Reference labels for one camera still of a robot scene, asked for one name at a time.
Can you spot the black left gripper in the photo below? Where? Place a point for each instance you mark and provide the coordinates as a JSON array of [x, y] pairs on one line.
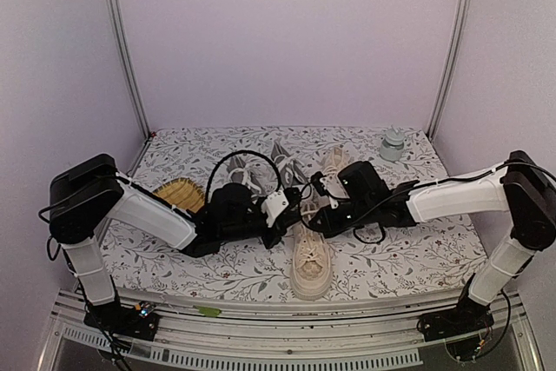
[[287, 219]]

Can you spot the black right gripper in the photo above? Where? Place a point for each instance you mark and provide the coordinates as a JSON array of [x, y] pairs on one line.
[[329, 229]]

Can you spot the grey sneaker with white laces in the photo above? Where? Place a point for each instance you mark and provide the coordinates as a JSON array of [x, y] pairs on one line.
[[242, 172]]

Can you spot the beige sneaker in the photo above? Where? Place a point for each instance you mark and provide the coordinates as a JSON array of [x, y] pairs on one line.
[[334, 162], [311, 272]]

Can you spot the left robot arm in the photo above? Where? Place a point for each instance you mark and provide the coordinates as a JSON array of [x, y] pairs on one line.
[[83, 197]]

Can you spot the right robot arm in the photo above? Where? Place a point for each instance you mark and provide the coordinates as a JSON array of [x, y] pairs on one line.
[[517, 189]]

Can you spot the yellow bamboo fan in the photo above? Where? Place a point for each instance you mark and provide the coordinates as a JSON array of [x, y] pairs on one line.
[[183, 193]]

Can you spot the green tape piece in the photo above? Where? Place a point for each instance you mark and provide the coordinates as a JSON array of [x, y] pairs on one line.
[[208, 311]]

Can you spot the floral patterned table mat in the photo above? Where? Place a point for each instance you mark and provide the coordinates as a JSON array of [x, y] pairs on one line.
[[368, 265]]

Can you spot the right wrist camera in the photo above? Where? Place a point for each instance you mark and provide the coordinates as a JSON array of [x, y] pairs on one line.
[[323, 186]]

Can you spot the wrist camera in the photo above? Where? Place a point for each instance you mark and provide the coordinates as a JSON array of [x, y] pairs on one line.
[[278, 202], [323, 186]]

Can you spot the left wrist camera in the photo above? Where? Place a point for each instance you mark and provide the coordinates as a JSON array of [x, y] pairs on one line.
[[278, 202]]

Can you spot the aluminium front rail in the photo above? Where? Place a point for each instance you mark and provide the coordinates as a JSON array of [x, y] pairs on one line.
[[329, 335]]

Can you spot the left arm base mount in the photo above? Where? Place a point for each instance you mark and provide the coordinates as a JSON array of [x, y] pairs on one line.
[[138, 322]]

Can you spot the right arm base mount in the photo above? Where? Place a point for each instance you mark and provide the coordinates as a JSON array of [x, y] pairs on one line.
[[465, 317]]

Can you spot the left aluminium frame post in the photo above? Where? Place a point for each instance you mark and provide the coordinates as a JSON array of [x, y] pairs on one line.
[[122, 47]]

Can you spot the aluminium frame post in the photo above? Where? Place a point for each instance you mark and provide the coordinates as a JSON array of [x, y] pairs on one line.
[[446, 79], [122, 47]]

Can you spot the right aluminium frame post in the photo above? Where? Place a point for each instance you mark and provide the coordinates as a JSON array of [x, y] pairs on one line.
[[446, 79]]

